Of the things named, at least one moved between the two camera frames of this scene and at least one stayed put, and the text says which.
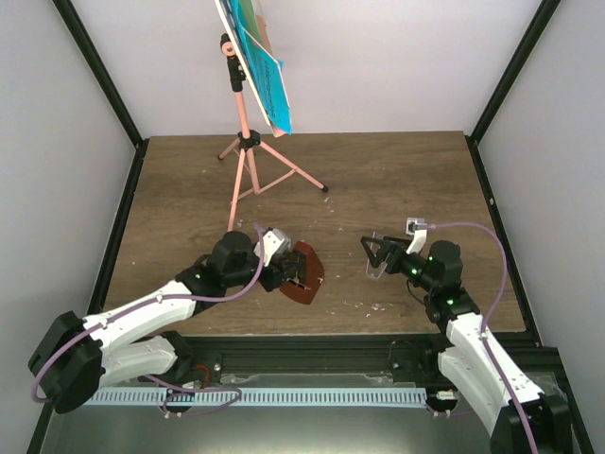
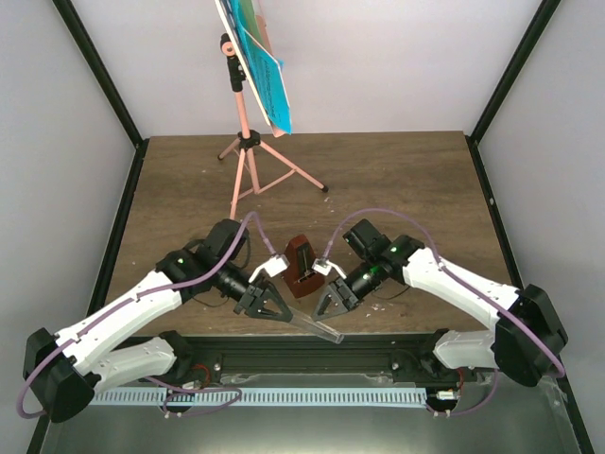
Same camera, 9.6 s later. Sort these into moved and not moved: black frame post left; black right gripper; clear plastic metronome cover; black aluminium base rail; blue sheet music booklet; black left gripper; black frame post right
Moved: black right gripper; black left gripper; clear plastic metronome cover
Not moved: black aluminium base rail; black frame post right; black frame post left; blue sheet music booklet
